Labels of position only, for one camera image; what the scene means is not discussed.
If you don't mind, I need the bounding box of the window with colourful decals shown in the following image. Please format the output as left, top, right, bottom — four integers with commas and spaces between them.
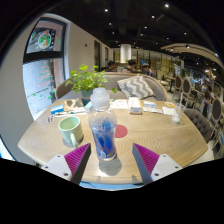
22, 18, 68, 121

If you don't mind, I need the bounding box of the flat round red coaster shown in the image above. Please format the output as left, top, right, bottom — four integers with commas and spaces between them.
114, 124, 129, 139

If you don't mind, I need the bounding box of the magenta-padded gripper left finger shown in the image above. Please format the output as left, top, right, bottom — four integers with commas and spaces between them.
41, 143, 92, 186

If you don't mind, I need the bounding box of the white round pillar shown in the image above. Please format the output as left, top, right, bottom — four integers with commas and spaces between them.
119, 43, 132, 64

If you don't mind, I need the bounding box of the pale green mug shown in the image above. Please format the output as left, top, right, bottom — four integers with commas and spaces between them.
57, 115, 85, 149

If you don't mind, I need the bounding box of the person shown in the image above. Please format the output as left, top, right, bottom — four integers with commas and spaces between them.
105, 59, 118, 73
124, 59, 138, 74
141, 63, 154, 78

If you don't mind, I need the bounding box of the grey curved sofa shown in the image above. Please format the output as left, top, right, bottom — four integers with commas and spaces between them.
54, 71, 168, 102

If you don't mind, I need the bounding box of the light blue white box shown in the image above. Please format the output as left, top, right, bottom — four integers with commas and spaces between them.
83, 100, 94, 114

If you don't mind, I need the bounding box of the grey tufted armchair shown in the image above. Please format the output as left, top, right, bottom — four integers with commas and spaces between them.
183, 107, 214, 144

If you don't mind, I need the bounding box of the green potted plant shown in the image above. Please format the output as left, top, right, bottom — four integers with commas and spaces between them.
64, 64, 118, 106

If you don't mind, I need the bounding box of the pill blister pack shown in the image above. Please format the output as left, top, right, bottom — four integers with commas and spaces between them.
46, 114, 57, 124

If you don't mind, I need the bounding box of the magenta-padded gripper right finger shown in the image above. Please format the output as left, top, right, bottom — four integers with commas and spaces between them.
132, 143, 184, 186

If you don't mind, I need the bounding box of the group of oval-backed chairs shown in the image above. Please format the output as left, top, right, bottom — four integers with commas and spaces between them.
173, 73, 224, 158

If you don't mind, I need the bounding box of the white orange cardboard box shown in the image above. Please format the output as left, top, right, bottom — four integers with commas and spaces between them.
128, 96, 144, 115

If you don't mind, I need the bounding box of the clear blue-labelled drink bottle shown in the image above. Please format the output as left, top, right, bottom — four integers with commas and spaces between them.
87, 87, 118, 162

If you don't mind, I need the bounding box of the small white blue box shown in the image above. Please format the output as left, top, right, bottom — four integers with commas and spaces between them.
143, 100, 157, 109

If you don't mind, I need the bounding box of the white printed sheet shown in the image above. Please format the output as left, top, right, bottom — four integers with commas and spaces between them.
110, 99, 129, 110

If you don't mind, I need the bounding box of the group of ceiling spotlights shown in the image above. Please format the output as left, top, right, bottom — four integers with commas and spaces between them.
103, 3, 201, 38

